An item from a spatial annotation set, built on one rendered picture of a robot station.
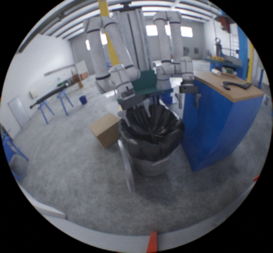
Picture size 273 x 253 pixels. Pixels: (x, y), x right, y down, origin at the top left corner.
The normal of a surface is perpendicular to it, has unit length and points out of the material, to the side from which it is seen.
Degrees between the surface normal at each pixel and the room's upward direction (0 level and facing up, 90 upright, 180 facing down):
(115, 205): 0
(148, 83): 90
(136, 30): 90
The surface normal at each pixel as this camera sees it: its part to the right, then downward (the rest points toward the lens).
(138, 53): 0.17, 0.56
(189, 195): -0.18, -0.79
